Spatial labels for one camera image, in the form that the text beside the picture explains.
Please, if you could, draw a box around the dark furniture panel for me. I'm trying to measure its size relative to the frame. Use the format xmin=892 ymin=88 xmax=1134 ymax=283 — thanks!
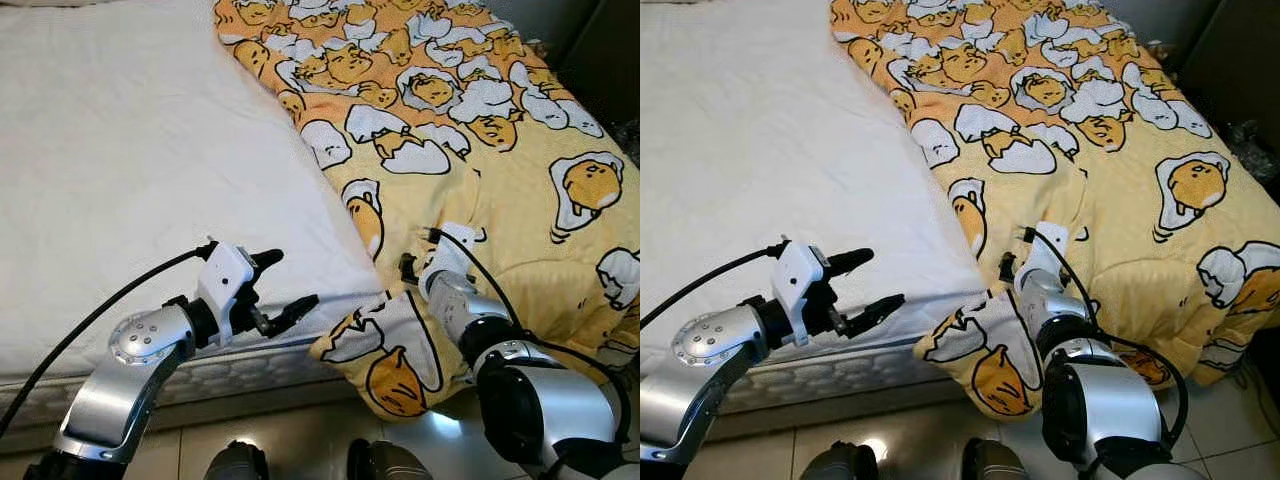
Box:
xmin=555 ymin=0 xmax=641 ymax=131
xmin=1170 ymin=0 xmax=1280 ymax=151

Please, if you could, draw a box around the grey right robot leg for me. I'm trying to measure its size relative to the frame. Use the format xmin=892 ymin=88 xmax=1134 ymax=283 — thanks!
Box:
xmin=347 ymin=438 xmax=431 ymax=480
xmin=962 ymin=438 xmax=1031 ymax=480

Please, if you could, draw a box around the grey crumpled bag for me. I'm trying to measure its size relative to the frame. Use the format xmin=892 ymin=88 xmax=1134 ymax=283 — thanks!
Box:
xmin=1225 ymin=120 xmax=1280 ymax=181

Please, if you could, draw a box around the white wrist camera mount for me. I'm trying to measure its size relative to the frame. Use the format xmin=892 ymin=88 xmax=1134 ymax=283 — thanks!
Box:
xmin=770 ymin=238 xmax=831 ymax=346
xmin=420 ymin=222 xmax=486 ymax=286
xmin=1015 ymin=222 xmax=1071 ymax=291
xmin=195 ymin=240 xmax=256 ymax=346

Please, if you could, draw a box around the white quilted mattress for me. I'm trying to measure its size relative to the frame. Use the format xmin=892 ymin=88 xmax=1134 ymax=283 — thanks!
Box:
xmin=0 ymin=0 xmax=401 ymax=421
xmin=640 ymin=0 xmax=991 ymax=421

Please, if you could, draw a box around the yellow egg print blanket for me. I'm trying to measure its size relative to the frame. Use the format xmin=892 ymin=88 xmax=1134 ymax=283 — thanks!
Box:
xmin=828 ymin=0 xmax=1280 ymax=419
xmin=213 ymin=0 xmax=641 ymax=419

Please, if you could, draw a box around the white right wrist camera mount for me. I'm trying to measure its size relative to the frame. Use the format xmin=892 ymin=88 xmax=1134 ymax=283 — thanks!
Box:
xmin=1015 ymin=222 xmax=1071 ymax=291
xmin=420 ymin=222 xmax=486 ymax=286

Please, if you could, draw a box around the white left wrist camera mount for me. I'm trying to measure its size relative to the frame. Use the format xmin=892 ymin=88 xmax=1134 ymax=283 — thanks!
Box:
xmin=770 ymin=238 xmax=831 ymax=346
xmin=195 ymin=240 xmax=256 ymax=346

